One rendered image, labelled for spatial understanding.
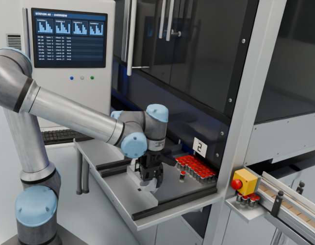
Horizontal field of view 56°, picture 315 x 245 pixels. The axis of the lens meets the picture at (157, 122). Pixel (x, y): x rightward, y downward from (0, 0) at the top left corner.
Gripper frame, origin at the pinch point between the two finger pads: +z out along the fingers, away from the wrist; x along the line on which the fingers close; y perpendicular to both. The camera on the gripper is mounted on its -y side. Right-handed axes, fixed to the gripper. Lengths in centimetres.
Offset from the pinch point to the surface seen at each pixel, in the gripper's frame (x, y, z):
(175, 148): -27.8, -31.3, 2.3
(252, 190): 21.8, -30.4, -5.8
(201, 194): 8.1, -18.3, 1.9
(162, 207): 8.0, 0.8, 1.7
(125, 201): -2.5, 10.6, 3.6
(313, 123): 13, -77, -23
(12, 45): -542, -29, 54
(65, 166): -166, -14, 92
